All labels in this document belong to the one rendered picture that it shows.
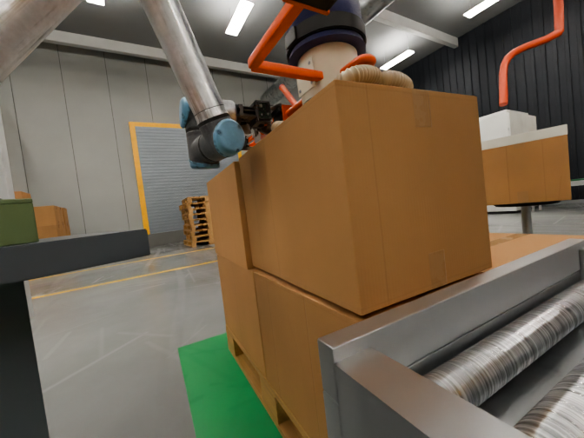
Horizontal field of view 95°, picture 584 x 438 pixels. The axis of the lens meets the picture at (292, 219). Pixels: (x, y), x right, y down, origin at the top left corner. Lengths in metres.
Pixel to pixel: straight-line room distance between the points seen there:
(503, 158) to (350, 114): 1.65
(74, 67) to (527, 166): 10.79
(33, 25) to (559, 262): 1.19
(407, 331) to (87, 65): 10.96
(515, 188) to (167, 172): 9.25
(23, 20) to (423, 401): 0.93
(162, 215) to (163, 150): 2.13
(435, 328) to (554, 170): 1.72
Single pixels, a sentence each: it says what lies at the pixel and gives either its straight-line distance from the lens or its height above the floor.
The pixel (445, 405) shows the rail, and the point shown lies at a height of 0.59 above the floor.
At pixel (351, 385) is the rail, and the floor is 0.59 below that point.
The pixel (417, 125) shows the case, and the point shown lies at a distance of 0.61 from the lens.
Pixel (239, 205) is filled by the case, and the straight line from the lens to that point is 1.00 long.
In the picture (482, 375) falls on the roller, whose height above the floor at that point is 0.54.
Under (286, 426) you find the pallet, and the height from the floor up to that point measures 0.02.
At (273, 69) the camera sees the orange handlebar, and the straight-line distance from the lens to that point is 0.71.
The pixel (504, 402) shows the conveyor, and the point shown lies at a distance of 0.47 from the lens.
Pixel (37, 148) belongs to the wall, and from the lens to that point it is 10.40.
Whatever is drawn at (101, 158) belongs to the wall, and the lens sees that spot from 10.14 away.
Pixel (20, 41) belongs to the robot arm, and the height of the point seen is 1.17.
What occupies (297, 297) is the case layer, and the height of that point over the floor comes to 0.53.
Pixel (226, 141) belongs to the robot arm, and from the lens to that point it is 0.75.
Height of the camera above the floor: 0.76
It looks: 3 degrees down
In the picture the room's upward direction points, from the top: 7 degrees counter-clockwise
